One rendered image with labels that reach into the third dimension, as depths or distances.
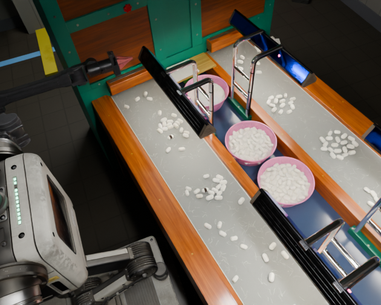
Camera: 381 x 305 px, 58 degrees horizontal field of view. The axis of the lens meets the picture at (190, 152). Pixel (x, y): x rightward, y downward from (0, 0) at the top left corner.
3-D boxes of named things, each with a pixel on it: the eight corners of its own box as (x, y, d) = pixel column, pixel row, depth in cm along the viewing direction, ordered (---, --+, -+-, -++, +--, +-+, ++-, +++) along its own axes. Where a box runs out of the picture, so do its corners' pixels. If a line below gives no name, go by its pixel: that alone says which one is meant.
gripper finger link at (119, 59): (133, 65, 161) (114, 71, 159) (129, 50, 157) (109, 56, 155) (136, 69, 155) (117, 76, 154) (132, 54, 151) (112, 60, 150)
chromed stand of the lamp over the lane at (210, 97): (187, 154, 187) (180, 94, 151) (169, 129, 198) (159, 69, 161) (216, 138, 192) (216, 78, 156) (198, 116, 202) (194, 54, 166)
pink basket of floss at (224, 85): (222, 121, 199) (222, 110, 191) (178, 112, 205) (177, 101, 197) (233, 89, 213) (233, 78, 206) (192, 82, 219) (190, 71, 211)
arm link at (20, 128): (1, 153, 113) (-7, 140, 110) (4, 138, 121) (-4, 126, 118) (29, 143, 114) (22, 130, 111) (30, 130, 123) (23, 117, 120)
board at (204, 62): (169, 87, 205) (169, 85, 204) (158, 72, 213) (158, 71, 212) (216, 66, 213) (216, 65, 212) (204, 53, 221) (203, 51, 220)
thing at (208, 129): (200, 140, 146) (199, 129, 140) (138, 60, 179) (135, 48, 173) (216, 132, 148) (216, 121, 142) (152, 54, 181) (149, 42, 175)
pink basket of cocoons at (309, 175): (278, 223, 161) (281, 215, 153) (245, 181, 175) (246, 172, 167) (322, 196, 168) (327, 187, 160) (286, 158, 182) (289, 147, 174)
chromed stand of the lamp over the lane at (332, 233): (309, 322, 136) (343, 295, 100) (276, 278, 147) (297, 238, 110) (345, 296, 141) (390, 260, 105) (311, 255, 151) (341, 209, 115)
